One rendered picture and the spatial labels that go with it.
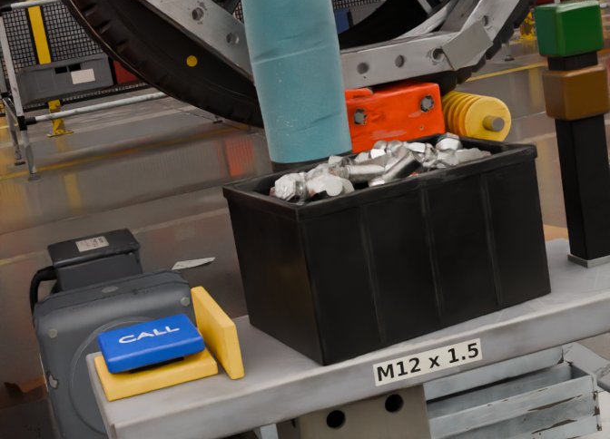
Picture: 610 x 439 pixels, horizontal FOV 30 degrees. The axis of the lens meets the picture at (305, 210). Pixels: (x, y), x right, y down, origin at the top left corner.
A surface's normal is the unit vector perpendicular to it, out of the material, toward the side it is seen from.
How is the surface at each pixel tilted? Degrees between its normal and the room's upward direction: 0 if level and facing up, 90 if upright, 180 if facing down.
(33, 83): 84
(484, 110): 90
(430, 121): 90
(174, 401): 0
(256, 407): 90
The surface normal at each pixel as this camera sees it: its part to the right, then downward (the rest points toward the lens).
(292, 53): -0.05, 0.22
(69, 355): 0.28, 0.16
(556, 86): -0.94, 0.22
